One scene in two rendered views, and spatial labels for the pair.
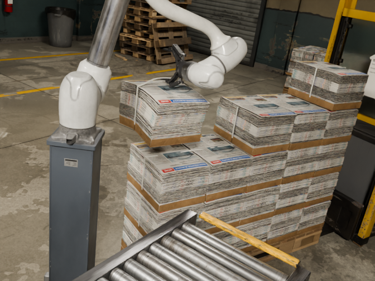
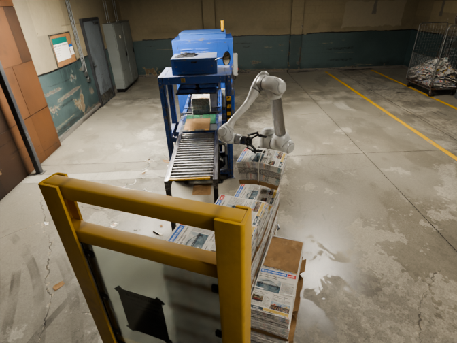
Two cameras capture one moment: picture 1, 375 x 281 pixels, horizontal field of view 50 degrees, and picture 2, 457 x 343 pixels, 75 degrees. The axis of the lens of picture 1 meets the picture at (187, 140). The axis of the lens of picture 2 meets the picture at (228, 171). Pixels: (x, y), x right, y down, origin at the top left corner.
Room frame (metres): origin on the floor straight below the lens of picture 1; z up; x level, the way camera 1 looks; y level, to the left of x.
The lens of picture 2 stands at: (3.72, -1.40, 2.38)
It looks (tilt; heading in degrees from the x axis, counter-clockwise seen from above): 30 degrees down; 146
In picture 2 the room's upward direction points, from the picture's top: 2 degrees counter-clockwise
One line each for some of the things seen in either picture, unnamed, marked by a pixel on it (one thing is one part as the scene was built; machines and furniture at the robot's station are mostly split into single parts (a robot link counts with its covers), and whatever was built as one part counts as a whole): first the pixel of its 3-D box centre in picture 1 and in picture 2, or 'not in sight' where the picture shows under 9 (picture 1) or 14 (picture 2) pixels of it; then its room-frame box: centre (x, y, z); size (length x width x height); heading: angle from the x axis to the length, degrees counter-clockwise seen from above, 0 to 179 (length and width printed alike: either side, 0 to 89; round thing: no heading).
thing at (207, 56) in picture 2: not in sight; (195, 63); (-0.08, 0.65, 1.65); 0.60 x 0.45 x 0.20; 57
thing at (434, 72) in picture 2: not in sight; (437, 58); (-0.06, 8.01, 0.85); 1.21 x 0.83 x 1.71; 147
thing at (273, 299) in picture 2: not in sight; (277, 297); (2.60, -0.23, 0.30); 0.76 x 0.30 x 0.60; 126
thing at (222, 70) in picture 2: not in sight; (196, 74); (-0.08, 0.65, 1.50); 0.94 x 0.68 x 0.10; 57
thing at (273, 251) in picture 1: (246, 237); (189, 179); (1.32, -0.28, 0.81); 0.43 x 0.03 x 0.02; 57
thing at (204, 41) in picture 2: not in sight; (208, 69); (-2.32, 2.18, 1.04); 1.51 x 1.30 x 2.07; 147
